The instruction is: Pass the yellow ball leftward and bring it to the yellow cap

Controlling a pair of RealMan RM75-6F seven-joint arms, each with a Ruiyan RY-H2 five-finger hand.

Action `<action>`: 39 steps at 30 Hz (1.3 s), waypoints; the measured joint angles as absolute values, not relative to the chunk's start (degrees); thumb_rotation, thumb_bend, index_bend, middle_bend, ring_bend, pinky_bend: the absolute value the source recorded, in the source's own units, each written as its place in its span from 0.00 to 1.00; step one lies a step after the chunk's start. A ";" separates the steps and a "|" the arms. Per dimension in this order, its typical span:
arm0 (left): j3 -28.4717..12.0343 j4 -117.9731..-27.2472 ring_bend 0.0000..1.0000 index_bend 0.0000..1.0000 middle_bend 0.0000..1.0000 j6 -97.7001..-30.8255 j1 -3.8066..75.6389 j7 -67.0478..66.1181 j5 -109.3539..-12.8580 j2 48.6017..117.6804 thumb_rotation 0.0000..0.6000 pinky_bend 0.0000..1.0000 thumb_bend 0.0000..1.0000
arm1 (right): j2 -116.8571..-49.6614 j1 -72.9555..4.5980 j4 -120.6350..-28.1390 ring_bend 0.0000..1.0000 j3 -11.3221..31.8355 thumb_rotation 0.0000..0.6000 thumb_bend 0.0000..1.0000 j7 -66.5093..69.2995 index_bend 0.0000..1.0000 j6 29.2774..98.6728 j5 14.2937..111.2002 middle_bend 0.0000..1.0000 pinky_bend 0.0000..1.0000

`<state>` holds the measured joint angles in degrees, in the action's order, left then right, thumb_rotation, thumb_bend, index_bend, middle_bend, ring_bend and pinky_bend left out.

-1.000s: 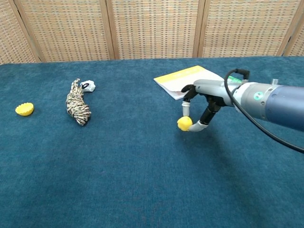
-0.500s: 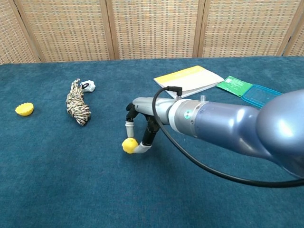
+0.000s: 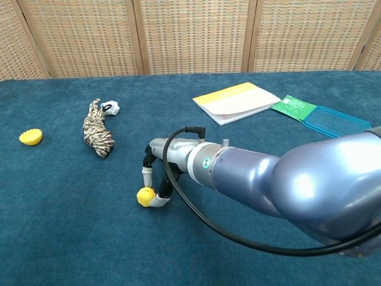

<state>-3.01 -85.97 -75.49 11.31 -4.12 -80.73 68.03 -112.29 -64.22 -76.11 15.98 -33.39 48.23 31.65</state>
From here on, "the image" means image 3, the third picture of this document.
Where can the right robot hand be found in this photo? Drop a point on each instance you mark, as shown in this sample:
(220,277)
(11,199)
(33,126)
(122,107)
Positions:
(178,152)

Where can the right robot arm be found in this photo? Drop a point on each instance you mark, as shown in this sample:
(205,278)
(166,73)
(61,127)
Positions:
(297,184)

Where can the yellow half shell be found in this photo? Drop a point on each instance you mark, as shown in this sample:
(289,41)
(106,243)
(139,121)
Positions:
(29,138)

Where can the yellow and white notebook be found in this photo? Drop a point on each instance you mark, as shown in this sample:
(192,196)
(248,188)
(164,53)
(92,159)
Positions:
(238,102)

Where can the woven wooden screen panel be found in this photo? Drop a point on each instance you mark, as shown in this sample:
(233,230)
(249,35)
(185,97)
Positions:
(15,44)
(375,56)
(309,32)
(83,35)
(193,35)

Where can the blue velvet tablecloth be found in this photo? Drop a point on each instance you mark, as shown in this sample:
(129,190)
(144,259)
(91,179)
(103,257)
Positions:
(89,232)

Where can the green foil packet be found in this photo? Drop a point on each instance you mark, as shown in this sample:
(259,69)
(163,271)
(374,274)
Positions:
(293,107)

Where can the blue transparent plastic lid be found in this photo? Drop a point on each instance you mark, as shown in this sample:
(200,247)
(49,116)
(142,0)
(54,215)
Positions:
(327,120)

